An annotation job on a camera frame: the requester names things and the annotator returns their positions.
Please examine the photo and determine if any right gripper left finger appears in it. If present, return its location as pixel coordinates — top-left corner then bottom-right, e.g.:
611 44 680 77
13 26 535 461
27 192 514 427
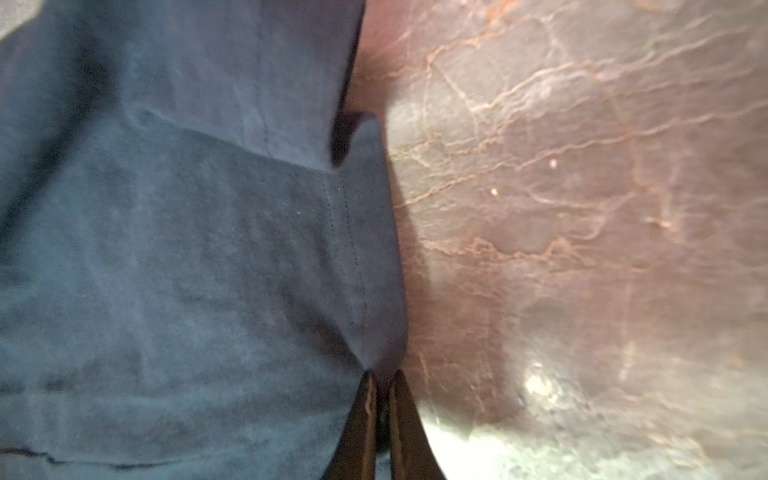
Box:
322 372 378 480

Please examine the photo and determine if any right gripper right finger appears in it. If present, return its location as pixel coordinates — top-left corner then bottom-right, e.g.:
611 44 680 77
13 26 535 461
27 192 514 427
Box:
388 370 446 480

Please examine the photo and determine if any navy tank top red trim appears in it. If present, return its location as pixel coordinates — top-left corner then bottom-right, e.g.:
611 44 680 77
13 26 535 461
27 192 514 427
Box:
1 1 407 479

